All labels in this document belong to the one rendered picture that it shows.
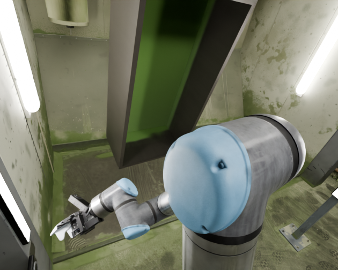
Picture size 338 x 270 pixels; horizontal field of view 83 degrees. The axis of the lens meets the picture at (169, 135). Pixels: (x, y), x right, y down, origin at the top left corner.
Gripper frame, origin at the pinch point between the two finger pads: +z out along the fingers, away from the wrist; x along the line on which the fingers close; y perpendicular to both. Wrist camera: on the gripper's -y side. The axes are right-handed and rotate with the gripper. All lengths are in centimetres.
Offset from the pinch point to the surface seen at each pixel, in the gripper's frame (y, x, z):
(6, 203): -11.5, -20.2, -2.4
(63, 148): -104, 89, 45
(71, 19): -158, 24, -45
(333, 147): 42, 166, -192
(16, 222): -7.8, -11.8, 4.7
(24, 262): 1.0, 6.5, 25.4
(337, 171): 72, 228, -204
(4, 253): -3.3, -4.6, 21.2
